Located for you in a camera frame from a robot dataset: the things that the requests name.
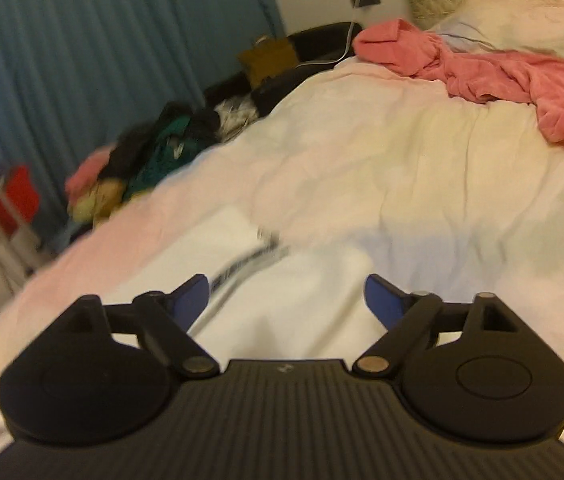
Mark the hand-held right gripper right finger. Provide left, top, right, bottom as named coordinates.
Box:
left=352, top=273, right=520, bottom=376

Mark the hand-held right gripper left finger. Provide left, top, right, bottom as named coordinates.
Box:
left=68, top=274, right=221, bottom=378

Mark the white cloth with black stripe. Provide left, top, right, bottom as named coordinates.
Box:
left=106, top=207, right=395, bottom=362

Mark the bed with pale sheet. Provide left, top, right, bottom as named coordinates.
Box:
left=0, top=50, right=564, bottom=467

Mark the yellow garment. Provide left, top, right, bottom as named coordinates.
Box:
left=72, top=179, right=128, bottom=224

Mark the green garment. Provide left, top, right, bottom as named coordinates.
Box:
left=124, top=115, right=213, bottom=199

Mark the pink garment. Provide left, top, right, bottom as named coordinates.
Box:
left=64, top=147, right=118, bottom=207

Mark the black garment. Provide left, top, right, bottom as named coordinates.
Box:
left=98, top=101, right=221, bottom=182

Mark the black and white patterned cloth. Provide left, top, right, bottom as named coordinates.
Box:
left=212, top=95, right=261, bottom=142

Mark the red garment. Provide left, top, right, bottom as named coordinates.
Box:
left=0, top=164, right=42, bottom=237

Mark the cardboard box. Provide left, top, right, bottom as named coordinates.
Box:
left=238, top=35, right=297, bottom=89

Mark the pink blanket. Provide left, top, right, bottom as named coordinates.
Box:
left=352, top=18, right=564, bottom=176

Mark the black sofa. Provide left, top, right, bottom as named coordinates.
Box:
left=204, top=21, right=365, bottom=117

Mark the teal curtain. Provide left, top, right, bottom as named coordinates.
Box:
left=0, top=0, right=285, bottom=242

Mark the white pillow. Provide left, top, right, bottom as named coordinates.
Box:
left=434, top=0, right=564, bottom=69

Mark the white cable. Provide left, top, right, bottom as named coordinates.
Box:
left=301, top=0, right=363, bottom=69

